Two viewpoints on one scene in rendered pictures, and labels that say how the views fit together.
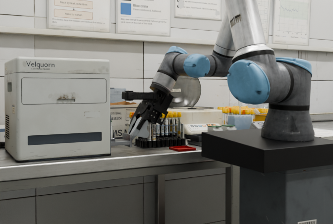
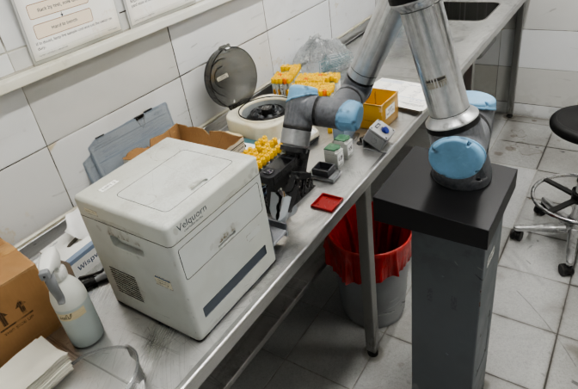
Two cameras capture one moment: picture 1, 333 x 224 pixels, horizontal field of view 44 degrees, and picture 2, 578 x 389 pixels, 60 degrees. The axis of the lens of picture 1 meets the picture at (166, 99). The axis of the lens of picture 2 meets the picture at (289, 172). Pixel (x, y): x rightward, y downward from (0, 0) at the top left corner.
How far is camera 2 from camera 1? 88 cm
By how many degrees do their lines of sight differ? 37
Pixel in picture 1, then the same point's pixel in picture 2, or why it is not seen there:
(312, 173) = not seen: hidden behind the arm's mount
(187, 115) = (277, 129)
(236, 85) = (445, 163)
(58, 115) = (224, 261)
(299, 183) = not seen: hidden behind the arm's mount
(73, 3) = (58, 3)
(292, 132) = (479, 177)
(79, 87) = (236, 213)
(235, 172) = (367, 194)
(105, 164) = (284, 280)
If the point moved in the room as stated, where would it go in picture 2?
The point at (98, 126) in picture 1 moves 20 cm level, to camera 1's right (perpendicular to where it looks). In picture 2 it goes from (261, 240) to (334, 208)
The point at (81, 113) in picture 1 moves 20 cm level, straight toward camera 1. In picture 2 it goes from (244, 240) to (304, 285)
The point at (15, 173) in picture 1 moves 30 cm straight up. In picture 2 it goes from (214, 362) to (179, 248)
